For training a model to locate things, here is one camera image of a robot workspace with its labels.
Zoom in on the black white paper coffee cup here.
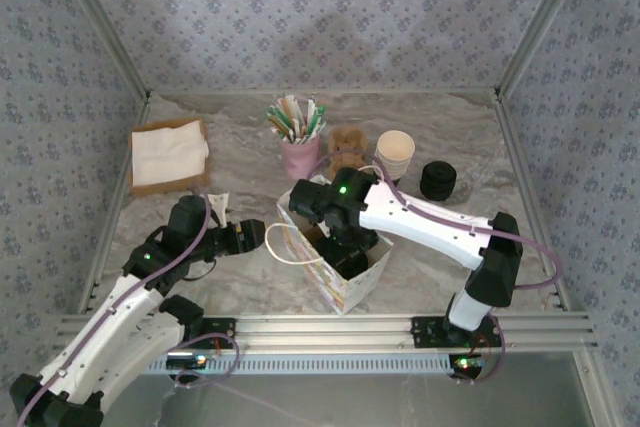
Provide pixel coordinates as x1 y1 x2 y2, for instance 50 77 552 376
322 246 370 282

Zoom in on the white cartoon print paper bag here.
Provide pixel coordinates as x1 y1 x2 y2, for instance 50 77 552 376
264 165 394 317

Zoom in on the paper coffee cup stack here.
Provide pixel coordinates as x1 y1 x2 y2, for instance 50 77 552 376
375 130 416 186

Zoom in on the brown cardboard napkin tray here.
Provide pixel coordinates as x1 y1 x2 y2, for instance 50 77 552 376
128 118 211 198

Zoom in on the brown pulp cup carrier stack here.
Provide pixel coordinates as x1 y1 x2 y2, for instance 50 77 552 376
327 127 372 183

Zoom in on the pink straw holder cup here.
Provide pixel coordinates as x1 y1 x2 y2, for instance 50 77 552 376
279 136 321 181

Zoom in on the white paper napkin stack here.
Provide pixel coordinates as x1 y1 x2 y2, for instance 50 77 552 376
131 121 210 188

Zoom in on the black cup lid stack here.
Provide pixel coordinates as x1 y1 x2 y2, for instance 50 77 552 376
419 160 458 203

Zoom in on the wooden stirrer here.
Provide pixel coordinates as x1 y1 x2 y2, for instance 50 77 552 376
281 95 301 136

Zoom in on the small circuit board with LED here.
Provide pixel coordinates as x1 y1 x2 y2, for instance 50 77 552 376
452 354 485 373
166 354 209 371

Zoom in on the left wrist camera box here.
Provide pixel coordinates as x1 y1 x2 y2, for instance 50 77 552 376
207 191 232 216

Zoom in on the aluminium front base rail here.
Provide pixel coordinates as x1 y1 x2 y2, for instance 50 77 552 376
53 313 599 352

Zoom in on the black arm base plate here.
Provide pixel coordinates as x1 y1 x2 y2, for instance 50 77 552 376
410 316 504 350
144 317 237 351

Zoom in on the grey slotted cable duct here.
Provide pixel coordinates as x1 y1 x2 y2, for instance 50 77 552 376
72 354 459 377

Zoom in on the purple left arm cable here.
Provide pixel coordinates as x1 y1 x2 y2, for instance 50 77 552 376
14 194 241 427

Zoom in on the aluminium table back rail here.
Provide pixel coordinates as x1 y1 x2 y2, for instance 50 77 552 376
149 87 499 98

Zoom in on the aluminium frame post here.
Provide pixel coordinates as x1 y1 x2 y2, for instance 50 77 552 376
494 0 599 98
47 0 154 101

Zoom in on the aluminium frame leg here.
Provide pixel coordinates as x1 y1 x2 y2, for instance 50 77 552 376
574 350 619 427

